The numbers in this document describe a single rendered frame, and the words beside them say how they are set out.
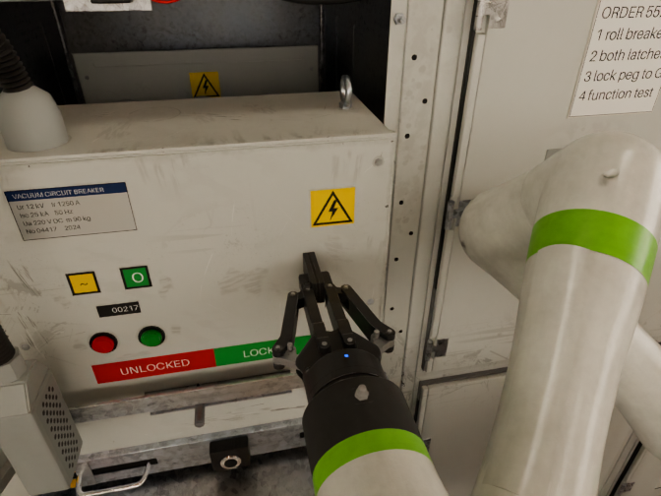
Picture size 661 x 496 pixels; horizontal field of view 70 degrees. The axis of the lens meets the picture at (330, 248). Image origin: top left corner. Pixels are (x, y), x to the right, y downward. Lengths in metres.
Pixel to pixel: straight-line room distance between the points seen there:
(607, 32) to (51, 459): 0.90
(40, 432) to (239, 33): 1.10
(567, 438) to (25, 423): 0.54
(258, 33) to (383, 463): 1.25
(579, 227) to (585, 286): 0.06
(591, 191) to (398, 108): 0.30
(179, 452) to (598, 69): 0.85
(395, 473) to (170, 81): 1.11
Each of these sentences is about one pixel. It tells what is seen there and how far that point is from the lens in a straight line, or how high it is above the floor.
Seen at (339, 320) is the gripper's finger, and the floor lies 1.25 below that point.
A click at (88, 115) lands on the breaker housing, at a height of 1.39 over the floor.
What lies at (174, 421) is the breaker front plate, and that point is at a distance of 0.80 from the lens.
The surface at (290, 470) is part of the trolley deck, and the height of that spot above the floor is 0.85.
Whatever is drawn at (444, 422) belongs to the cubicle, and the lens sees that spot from 1.16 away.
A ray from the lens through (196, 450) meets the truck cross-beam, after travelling 0.83.
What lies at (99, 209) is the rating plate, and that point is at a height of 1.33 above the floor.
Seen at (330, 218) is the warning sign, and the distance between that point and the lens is 0.58.
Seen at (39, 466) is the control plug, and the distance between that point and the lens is 0.70.
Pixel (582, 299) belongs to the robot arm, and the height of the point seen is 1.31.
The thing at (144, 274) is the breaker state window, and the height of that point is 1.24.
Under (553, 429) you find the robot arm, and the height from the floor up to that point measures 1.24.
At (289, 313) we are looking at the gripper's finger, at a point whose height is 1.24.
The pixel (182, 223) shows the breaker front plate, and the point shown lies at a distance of 0.57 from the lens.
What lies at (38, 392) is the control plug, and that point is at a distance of 0.65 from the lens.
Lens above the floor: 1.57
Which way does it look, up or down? 32 degrees down
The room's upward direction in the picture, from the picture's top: straight up
